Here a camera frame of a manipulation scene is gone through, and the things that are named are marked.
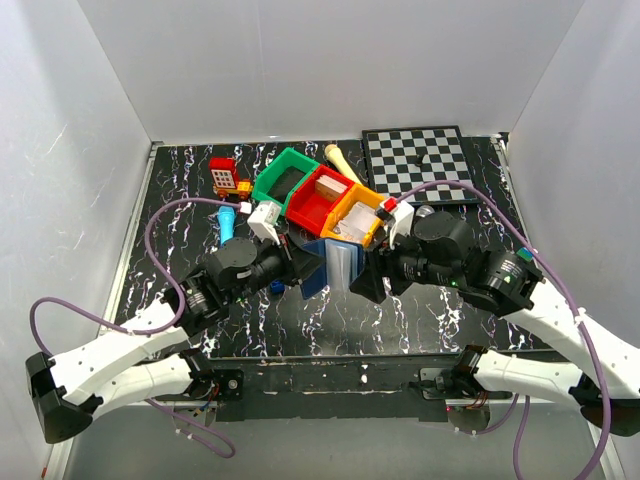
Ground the navy blue card holder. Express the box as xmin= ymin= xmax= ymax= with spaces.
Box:
xmin=301 ymin=238 xmax=364 ymax=300

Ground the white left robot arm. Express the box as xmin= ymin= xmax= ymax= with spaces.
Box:
xmin=25 ymin=236 xmax=325 ymax=444

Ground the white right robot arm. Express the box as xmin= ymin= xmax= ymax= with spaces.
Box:
xmin=350 ymin=202 xmax=639 ymax=437

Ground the white cards stack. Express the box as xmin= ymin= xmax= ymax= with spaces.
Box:
xmin=332 ymin=202 xmax=378 ymax=243

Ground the blue lego brick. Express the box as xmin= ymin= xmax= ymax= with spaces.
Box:
xmin=270 ymin=281 xmax=286 ymax=295

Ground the black silver microphone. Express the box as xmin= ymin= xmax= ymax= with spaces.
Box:
xmin=415 ymin=204 xmax=435 ymax=218

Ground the yellow plastic bin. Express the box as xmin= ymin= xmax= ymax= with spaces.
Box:
xmin=320 ymin=184 xmax=385 ymax=247

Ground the blue toy microphone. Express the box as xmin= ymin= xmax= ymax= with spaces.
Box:
xmin=217 ymin=206 xmax=236 ymax=246

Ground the green plastic bin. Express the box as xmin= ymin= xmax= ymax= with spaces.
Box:
xmin=252 ymin=147 xmax=320 ymax=216

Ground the black white chessboard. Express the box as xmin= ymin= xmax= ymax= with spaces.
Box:
xmin=362 ymin=125 xmax=473 ymax=196

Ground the red yellow toy train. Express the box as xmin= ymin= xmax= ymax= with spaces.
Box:
xmin=208 ymin=157 xmax=253 ymax=201

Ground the cream toy microphone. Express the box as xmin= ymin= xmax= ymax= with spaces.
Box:
xmin=324 ymin=144 xmax=361 ymax=184

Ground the green lego brick stack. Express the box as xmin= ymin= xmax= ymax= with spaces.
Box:
xmin=517 ymin=247 xmax=534 ymax=262

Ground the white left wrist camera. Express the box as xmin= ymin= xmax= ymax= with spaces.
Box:
xmin=240 ymin=200 xmax=281 ymax=245

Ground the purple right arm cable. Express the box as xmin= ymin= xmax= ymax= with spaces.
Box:
xmin=394 ymin=179 xmax=612 ymax=480

